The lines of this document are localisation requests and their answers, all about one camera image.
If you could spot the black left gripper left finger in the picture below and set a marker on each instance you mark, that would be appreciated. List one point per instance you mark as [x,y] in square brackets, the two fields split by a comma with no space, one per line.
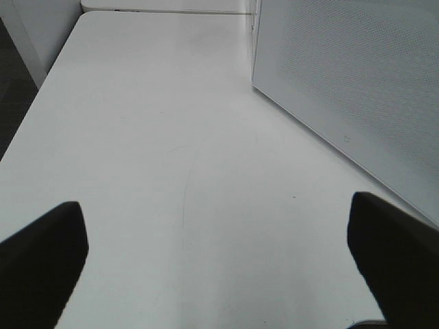
[40,267]

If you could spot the white microwave door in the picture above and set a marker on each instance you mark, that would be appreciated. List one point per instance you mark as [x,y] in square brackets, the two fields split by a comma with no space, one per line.
[363,75]

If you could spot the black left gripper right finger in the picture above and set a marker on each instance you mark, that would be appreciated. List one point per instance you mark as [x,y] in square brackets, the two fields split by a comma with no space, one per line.
[397,255]

